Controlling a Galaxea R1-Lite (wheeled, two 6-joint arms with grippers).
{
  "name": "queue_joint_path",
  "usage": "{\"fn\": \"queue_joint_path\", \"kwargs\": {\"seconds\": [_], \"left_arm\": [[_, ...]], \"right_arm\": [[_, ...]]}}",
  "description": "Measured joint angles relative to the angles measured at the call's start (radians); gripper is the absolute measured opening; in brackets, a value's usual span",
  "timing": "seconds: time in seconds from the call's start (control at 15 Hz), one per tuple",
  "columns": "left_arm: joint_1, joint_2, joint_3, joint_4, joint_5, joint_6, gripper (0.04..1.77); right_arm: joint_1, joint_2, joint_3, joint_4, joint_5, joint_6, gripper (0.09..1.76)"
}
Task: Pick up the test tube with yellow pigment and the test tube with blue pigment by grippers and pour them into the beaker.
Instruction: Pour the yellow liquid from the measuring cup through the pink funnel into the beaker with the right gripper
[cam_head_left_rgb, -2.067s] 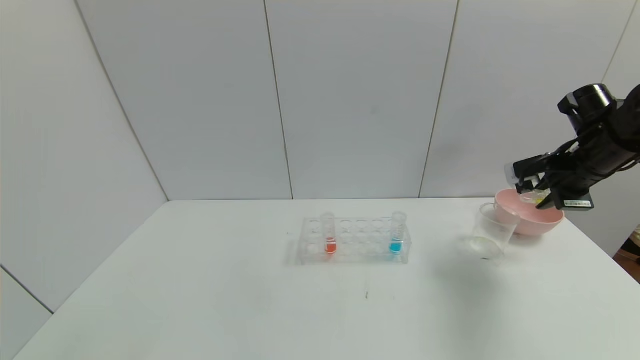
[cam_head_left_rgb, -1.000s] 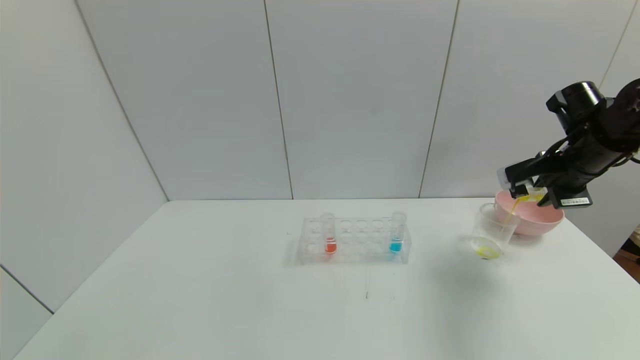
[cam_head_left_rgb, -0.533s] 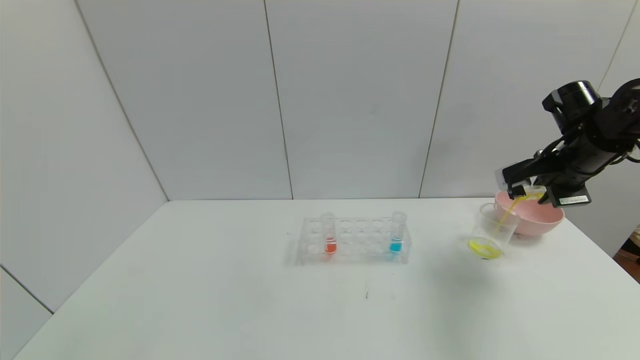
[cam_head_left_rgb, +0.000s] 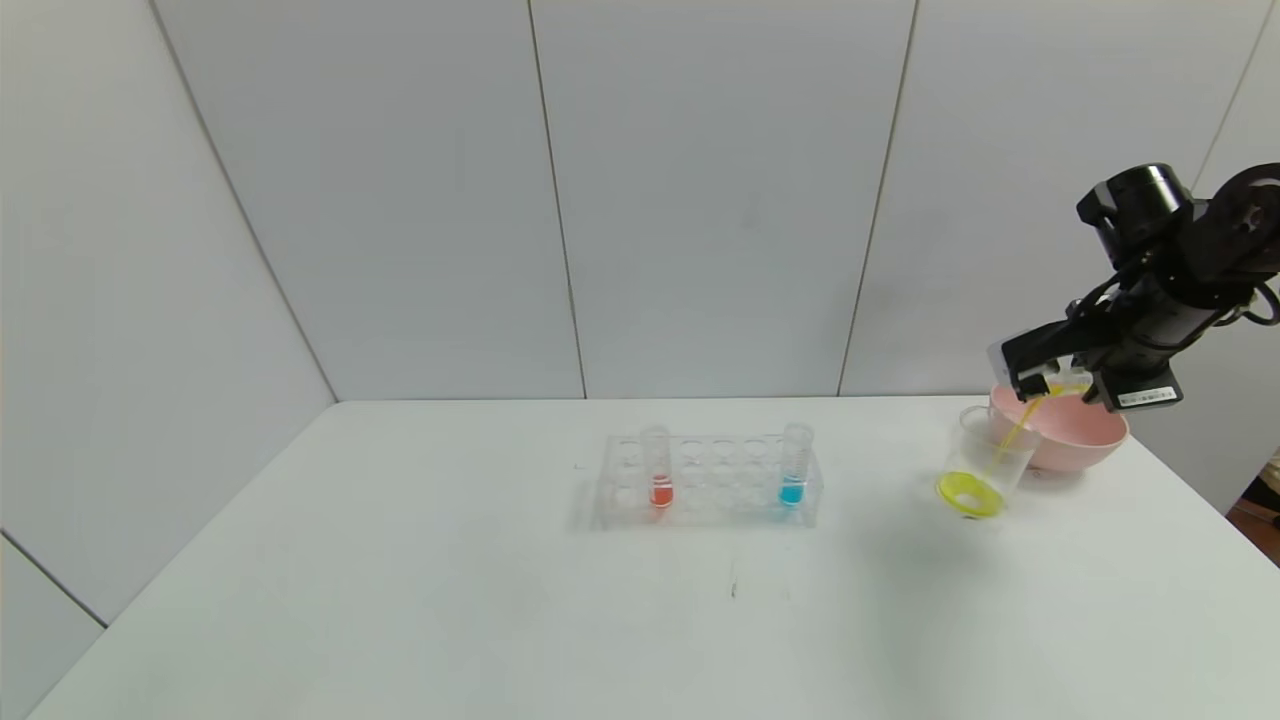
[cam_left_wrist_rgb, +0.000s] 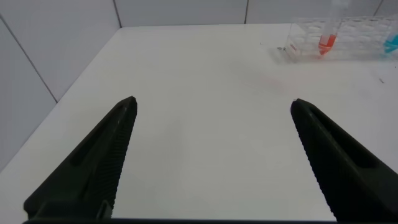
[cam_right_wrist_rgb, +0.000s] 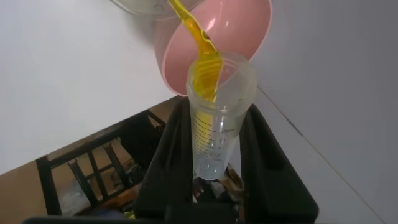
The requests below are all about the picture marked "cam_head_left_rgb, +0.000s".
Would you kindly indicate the pink bowl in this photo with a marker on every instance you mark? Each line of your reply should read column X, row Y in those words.
column 1080, row 440

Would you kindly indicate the test tube with yellow liquid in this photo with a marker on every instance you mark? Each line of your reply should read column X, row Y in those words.
column 1070, row 385

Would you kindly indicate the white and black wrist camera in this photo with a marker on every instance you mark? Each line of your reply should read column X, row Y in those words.
column 1040, row 345

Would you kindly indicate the clear plastic beaker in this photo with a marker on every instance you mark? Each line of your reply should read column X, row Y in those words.
column 970, row 495

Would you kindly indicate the test tube with red liquid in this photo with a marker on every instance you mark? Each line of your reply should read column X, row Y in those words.
column 660, row 492

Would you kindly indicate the clear plastic test tube rack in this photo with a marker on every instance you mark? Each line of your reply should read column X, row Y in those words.
column 720, row 480

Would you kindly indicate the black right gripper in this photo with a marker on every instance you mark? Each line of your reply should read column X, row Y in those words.
column 1143, row 393

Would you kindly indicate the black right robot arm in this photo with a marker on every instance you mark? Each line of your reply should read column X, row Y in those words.
column 1150, row 205

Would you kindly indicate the test tube with blue liquid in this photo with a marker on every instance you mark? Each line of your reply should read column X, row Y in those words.
column 792, row 490

